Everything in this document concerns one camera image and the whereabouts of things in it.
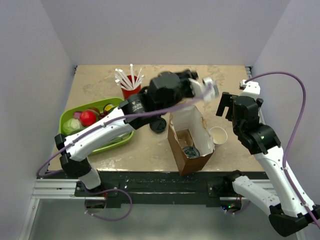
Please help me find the cardboard cup carrier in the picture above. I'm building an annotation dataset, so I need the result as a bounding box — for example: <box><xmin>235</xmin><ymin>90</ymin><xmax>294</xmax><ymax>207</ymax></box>
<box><xmin>175</xmin><ymin>129</ymin><xmax>194</xmax><ymax>149</ymax></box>

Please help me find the brown paper bag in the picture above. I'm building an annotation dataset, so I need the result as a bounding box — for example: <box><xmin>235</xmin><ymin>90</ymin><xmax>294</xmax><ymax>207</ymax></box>
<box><xmin>167</xmin><ymin>105</ymin><xmax>215</xmax><ymax>176</ymax></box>

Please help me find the black coffee lid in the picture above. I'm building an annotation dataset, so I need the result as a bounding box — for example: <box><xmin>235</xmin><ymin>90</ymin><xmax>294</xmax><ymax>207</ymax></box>
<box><xmin>182</xmin><ymin>146</ymin><xmax>200</xmax><ymax>159</ymax></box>
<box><xmin>149</xmin><ymin>117</ymin><xmax>167</xmax><ymax>134</ymax></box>

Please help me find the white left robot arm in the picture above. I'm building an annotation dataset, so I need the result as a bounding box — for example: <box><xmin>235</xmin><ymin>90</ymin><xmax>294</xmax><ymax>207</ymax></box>
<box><xmin>54</xmin><ymin>69</ymin><xmax>206</xmax><ymax>196</ymax></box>

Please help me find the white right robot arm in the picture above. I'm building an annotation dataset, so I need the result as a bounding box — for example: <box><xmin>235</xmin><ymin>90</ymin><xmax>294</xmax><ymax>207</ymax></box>
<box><xmin>216</xmin><ymin>92</ymin><xmax>320</xmax><ymax>237</ymax></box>

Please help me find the black coffee lid on table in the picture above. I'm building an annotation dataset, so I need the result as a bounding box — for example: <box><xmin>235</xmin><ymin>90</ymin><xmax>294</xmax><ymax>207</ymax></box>
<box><xmin>149</xmin><ymin>117</ymin><xmax>167</xmax><ymax>134</ymax></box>

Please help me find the white paper cup stack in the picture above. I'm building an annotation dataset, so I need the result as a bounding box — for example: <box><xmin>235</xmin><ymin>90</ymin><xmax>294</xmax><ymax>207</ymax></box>
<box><xmin>210</xmin><ymin>126</ymin><xmax>228</xmax><ymax>146</ymax></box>

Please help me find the red cup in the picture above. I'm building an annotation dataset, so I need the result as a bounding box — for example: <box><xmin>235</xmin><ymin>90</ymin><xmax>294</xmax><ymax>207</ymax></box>
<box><xmin>121</xmin><ymin>75</ymin><xmax>141</xmax><ymax>100</ymax></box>

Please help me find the red toy apple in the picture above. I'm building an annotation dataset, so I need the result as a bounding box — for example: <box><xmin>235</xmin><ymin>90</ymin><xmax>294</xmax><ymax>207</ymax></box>
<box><xmin>79</xmin><ymin>110</ymin><xmax>97</xmax><ymax>127</ymax></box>

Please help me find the green plastic tray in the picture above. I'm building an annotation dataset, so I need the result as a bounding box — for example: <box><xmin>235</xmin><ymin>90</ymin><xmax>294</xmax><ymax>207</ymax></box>
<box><xmin>59</xmin><ymin>97</ymin><xmax>134</xmax><ymax>154</ymax></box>

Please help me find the green toy cabbage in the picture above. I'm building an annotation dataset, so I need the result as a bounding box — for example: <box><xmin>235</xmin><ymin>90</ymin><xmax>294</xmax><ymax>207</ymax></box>
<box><xmin>62</xmin><ymin>118</ymin><xmax>83</xmax><ymax>136</ymax></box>

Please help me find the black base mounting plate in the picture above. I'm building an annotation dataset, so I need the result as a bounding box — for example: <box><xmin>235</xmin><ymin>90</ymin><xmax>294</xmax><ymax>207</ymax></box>
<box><xmin>37</xmin><ymin>171</ymin><xmax>245</xmax><ymax>208</ymax></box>

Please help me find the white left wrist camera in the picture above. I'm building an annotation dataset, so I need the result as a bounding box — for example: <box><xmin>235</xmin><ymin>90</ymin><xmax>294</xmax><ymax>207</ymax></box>
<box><xmin>188</xmin><ymin>77</ymin><xmax>220</xmax><ymax>102</ymax></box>

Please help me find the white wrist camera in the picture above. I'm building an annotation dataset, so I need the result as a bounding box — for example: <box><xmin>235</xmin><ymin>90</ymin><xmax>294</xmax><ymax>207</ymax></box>
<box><xmin>188</xmin><ymin>77</ymin><xmax>220</xmax><ymax>102</ymax></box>
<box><xmin>239</xmin><ymin>79</ymin><xmax>261</xmax><ymax>100</ymax></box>

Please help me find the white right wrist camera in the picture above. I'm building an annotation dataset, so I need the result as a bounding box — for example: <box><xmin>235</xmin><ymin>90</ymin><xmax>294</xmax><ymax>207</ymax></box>
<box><xmin>239</xmin><ymin>79</ymin><xmax>261</xmax><ymax>100</ymax></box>

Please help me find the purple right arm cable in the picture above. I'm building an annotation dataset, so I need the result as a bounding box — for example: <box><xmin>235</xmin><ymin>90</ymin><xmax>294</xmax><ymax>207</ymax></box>
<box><xmin>243</xmin><ymin>71</ymin><xmax>320</xmax><ymax>225</ymax></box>

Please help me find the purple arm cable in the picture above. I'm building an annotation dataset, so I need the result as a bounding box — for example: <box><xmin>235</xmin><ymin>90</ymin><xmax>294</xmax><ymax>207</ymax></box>
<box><xmin>243</xmin><ymin>71</ymin><xmax>320</xmax><ymax>225</ymax></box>
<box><xmin>36</xmin><ymin>84</ymin><xmax>213</xmax><ymax>221</ymax></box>

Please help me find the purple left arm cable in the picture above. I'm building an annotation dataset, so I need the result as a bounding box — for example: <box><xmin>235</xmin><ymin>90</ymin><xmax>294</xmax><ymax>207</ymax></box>
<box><xmin>36</xmin><ymin>84</ymin><xmax>213</xmax><ymax>221</ymax></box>

